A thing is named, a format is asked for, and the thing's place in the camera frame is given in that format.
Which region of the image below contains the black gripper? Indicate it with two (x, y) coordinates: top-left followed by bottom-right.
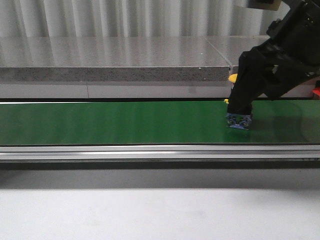
(227, 43), (320, 115)

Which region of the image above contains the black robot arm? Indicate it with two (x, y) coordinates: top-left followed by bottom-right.
(227, 0), (320, 115)

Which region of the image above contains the green conveyor belt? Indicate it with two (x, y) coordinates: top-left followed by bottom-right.
(0, 100), (320, 146)

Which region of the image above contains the white pleated curtain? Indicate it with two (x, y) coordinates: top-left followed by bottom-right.
(0, 0), (290, 38)

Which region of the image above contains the yellow mushroom push button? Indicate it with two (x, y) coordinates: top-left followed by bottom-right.
(222, 72), (253, 130)

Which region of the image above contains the red plastic tray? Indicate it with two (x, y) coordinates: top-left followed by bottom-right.
(312, 87), (320, 100)

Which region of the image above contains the aluminium conveyor side rail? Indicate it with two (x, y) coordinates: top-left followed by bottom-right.
(0, 144), (320, 164)

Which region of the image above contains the grey stone slab left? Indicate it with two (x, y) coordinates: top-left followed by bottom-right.
(0, 37), (229, 83)

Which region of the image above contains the grey stone slab right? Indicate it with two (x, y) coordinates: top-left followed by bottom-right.
(205, 35), (269, 74)

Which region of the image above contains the grey stone slab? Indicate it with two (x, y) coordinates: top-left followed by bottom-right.
(205, 35), (269, 74)
(0, 37), (229, 83)

